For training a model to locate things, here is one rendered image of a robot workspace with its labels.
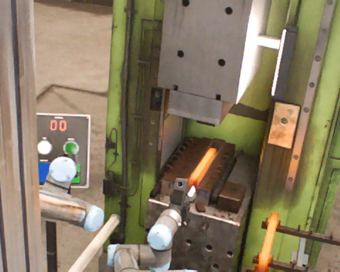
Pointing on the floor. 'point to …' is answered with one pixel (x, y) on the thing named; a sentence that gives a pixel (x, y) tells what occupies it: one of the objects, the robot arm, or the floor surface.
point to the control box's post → (51, 246)
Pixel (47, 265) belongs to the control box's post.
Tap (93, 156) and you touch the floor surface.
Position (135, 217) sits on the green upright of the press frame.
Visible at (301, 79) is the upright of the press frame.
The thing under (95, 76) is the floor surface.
